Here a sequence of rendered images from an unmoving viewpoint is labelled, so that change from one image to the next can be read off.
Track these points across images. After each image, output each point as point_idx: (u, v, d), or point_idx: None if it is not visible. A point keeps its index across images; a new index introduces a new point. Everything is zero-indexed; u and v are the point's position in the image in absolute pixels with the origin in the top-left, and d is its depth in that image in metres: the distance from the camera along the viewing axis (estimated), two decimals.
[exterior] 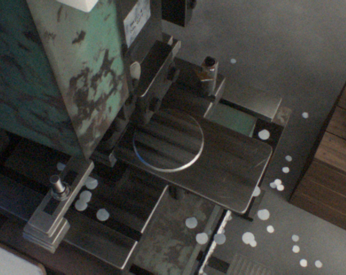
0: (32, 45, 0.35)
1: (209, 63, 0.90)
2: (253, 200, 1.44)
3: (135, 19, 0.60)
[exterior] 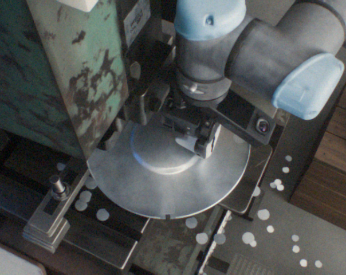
0: (32, 45, 0.35)
1: None
2: (253, 200, 1.44)
3: (135, 19, 0.60)
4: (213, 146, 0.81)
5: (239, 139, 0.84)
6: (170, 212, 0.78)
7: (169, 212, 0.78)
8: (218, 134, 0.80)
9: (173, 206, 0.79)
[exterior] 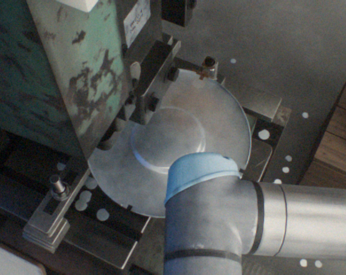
0: (32, 45, 0.35)
1: (209, 63, 0.90)
2: None
3: (135, 19, 0.60)
4: None
5: (200, 83, 0.89)
6: (239, 167, 0.82)
7: (238, 167, 0.82)
8: None
9: (235, 161, 0.82)
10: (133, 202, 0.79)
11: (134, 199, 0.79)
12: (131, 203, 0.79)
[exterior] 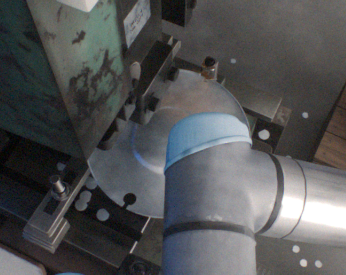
0: (32, 45, 0.35)
1: (209, 63, 0.90)
2: None
3: (135, 19, 0.60)
4: None
5: None
6: None
7: None
8: None
9: None
10: (201, 83, 0.89)
11: (200, 85, 0.89)
12: (203, 83, 0.89)
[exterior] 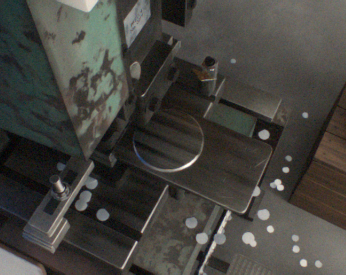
0: (32, 45, 0.35)
1: (209, 63, 0.90)
2: (253, 200, 1.44)
3: (135, 19, 0.60)
4: None
5: None
6: None
7: None
8: None
9: None
10: None
11: None
12: None
